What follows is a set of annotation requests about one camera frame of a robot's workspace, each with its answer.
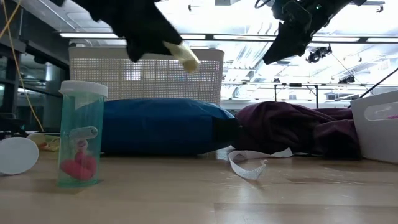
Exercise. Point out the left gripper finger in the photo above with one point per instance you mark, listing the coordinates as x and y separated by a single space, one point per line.
164 34
136 53

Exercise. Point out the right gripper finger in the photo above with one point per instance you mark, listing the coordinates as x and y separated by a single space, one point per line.
286 43

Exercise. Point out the amber yellow pill bottle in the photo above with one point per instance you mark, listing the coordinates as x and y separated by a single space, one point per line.
185 57

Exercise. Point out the teal pill bottle white cap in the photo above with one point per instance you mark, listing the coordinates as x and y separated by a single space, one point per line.
81 118

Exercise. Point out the clear bag with candies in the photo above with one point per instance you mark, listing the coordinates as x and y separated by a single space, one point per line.
46 143

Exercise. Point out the pink bandage roll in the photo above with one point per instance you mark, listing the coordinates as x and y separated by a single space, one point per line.
392 117

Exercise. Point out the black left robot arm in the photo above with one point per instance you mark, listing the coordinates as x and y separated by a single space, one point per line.
57 2

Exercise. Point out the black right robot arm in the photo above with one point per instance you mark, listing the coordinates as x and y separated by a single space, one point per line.
359 2

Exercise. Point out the white perforated plastic basket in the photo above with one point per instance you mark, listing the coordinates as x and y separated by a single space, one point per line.
146 81

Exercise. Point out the black ceiling spotlight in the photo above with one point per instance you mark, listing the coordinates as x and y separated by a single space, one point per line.
346 80
318 55

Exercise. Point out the long ceiling light bar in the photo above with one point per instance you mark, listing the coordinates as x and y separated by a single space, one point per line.
233 37

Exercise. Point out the blue first aid pouch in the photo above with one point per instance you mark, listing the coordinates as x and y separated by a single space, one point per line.
161 127

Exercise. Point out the small white plastic bin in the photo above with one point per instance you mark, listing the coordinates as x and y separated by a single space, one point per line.
376 140

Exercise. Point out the silver ceiling air duct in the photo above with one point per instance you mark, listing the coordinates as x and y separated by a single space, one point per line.
295 59

